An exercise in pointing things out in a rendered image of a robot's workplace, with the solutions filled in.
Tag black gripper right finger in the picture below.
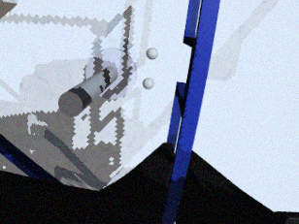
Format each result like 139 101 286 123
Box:
176 150 299 224

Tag navy glasses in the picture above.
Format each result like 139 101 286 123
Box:
0 0 220 224

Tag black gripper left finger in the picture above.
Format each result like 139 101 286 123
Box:
0 143 176 224

